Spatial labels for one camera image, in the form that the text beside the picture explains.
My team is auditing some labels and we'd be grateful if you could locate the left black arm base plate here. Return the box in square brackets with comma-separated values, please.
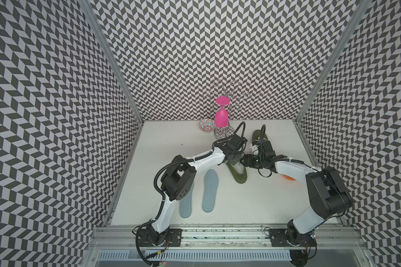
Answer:
[136, 228, 182, 247]

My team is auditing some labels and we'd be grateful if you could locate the olive green shoe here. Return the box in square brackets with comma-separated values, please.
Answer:
[251, 130, 268, 146]
[226, 153, 248, 184]

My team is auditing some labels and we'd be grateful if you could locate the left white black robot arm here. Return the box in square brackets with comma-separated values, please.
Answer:
[134, 121, 247, 247]

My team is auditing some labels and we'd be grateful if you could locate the clear glass holder stand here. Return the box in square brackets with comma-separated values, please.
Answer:
[203, 79, 246, 141]

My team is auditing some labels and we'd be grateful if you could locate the orange plastic bowl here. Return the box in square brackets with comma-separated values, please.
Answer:
[282, 174, 297, 181]

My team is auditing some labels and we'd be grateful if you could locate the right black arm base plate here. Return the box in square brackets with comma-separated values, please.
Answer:
[268, 228, 317, 248]

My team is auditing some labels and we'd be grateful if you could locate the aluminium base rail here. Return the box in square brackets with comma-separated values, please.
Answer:
[87, 224, 367, 250]

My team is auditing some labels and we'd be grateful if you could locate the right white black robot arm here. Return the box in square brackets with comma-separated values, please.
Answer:
[241, 125, 353, 247]

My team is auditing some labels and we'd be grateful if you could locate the grey-blue insole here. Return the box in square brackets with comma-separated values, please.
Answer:
[202, 169, 219, 213]
[179, 185, 194, 219]

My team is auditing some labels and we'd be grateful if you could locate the colourful patterned small bowl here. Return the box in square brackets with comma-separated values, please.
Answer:
[198, 119, 216, 133]

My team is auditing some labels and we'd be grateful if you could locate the pink plastic wine glass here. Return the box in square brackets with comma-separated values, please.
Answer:
[215, 96, 230, 127]

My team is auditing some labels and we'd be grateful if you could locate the white slotted cable duct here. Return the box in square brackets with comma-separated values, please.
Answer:
[98, 249, 291, 262]

